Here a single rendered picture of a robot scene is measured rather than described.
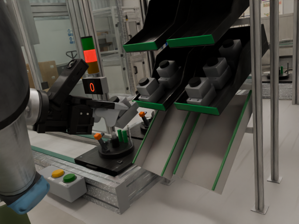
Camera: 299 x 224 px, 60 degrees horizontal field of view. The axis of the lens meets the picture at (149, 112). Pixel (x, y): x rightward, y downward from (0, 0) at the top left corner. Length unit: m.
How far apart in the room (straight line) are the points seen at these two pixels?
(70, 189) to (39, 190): 0.38
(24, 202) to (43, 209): 0.50
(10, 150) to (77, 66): 0.29
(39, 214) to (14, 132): 0.73
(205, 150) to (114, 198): 0.32
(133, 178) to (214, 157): 0.29
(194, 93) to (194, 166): 0.22
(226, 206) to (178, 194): 0.16
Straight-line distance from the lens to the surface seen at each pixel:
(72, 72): 0.57
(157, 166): 0.80
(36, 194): 0.53
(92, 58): 1.15
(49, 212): 1.01
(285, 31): 8.05
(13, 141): 0.33
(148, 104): 0.72
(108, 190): 0.86
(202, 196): 0.90
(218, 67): 0.67
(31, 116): 0.54
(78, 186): 0.93
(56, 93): 0.56
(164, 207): 0.87
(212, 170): 0.71
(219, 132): 0.75
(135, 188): 0.90
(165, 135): 0.82
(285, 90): 1.88
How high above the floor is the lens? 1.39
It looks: 17 degrees down
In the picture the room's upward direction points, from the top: 9 degrees counter-clockwise
